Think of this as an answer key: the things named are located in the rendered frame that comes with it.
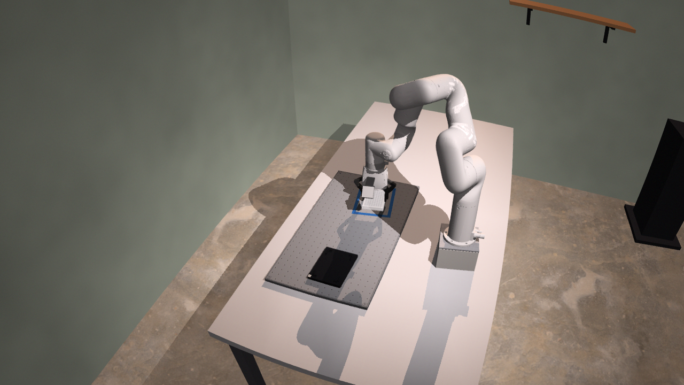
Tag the blue tape outline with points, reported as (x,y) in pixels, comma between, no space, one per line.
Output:
(378,215)

